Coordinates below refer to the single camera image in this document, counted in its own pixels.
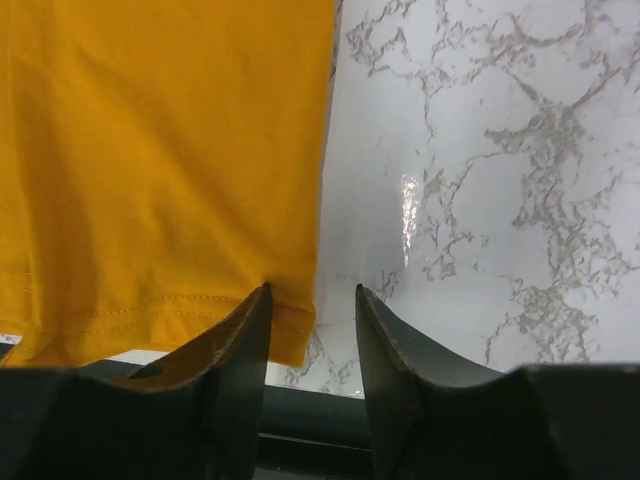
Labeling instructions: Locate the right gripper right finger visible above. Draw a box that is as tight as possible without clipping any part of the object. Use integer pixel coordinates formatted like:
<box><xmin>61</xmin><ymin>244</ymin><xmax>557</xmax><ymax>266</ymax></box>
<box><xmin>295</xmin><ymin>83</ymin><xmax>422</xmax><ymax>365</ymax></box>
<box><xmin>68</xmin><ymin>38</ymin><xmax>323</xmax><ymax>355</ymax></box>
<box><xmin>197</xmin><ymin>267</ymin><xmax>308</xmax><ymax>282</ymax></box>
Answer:
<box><xmin>355</xmin><ymin>286</ymin><xmax>565</xmax><ymax>479</ymax></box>

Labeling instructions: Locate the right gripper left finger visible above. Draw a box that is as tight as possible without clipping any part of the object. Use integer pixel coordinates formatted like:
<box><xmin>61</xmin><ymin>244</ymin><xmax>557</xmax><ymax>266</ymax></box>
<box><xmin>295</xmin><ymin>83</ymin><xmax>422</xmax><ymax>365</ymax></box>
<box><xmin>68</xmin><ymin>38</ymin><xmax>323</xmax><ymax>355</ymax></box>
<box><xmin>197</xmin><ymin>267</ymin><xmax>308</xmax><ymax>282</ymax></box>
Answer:
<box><xmin>74</xmin><ymin>284</ymin><xmax>272</xmax><ymax>479</ymax></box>

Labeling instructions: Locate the yellow t shirt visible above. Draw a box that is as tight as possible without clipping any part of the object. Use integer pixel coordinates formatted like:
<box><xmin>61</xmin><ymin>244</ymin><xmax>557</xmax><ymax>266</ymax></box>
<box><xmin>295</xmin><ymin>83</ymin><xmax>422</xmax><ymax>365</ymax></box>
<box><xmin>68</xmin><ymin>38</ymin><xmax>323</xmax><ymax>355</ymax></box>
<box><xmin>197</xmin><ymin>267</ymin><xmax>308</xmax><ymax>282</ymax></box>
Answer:
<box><xmin>1</xmin><ymin>1</ymin><xmax>334</xmax><ymax>368</ymax></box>

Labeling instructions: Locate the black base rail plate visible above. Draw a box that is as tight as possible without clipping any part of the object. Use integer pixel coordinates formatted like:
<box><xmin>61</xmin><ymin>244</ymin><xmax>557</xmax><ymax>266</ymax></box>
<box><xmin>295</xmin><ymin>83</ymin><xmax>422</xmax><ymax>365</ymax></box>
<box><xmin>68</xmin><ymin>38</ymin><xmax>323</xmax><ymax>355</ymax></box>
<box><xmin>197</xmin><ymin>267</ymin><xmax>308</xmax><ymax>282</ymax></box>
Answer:
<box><xmin>1</xmin><ymin>361</ymin><xmax>373</xmax><ymax>479</ymax></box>

